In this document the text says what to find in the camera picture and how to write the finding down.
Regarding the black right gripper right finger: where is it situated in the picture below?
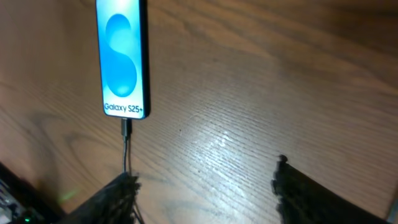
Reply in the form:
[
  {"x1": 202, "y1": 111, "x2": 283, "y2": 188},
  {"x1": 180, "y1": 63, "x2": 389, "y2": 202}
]
[{"x1": 271, "y1": 155, "x2": 387, "y2": 224}]

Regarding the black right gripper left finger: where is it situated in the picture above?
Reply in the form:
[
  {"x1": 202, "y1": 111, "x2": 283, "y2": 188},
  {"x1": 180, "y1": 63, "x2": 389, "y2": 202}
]
[{"x1": 57, "y1": 172, "x2": 141, "y2": 224}]

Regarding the black usb charging cable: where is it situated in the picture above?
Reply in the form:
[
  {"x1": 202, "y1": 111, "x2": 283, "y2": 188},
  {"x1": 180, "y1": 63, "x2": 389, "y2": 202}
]
[{"x1": 120, "y1": 117, "x2": 146, "y2": 224}]

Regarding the blue Galaxy smartphone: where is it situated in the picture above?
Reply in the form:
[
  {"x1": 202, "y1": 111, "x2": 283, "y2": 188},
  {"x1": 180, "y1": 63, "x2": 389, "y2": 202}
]
[{"x1": 95, "y1": 0, "x2": 150, "y2": 119}]

